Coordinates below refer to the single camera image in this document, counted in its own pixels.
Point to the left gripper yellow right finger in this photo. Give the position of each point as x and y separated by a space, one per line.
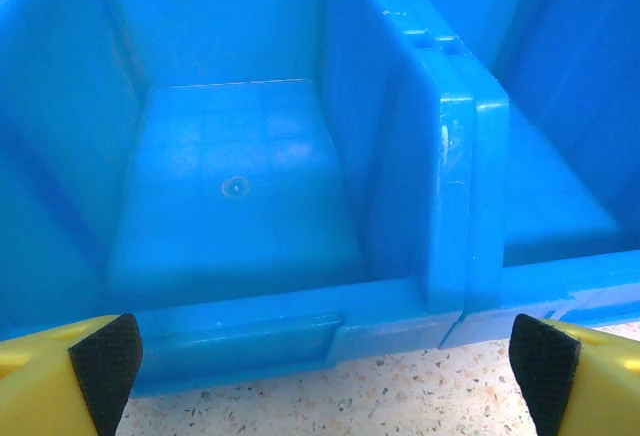
600 391

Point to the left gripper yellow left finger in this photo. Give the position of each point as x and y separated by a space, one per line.
40 391

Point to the blue plastic bin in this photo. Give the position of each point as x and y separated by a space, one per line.
550 181
225 181

